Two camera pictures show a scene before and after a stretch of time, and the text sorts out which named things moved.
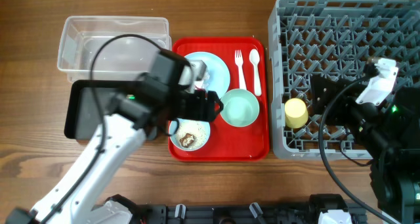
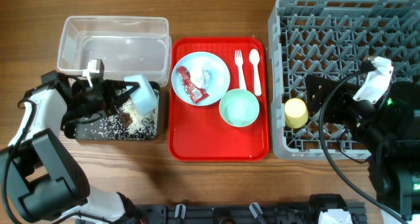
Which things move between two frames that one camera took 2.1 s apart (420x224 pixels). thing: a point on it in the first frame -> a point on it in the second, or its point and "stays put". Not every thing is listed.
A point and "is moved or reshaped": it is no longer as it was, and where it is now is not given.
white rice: x=199 y=129 is moved or reshaped
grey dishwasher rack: x=336 y=37 stays put
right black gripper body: x=342 y=110 stays put
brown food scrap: x=187 y=140 is moved or reshaped
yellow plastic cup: x=296 y=113 stays put
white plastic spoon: x=254 y=58 stays put
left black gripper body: x=188 y=104 -> x=92 y=102
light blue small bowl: x=189 y=134 is moved or reshaped
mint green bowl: x=241 y=108 stays put
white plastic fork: x=239 y=62 stays put
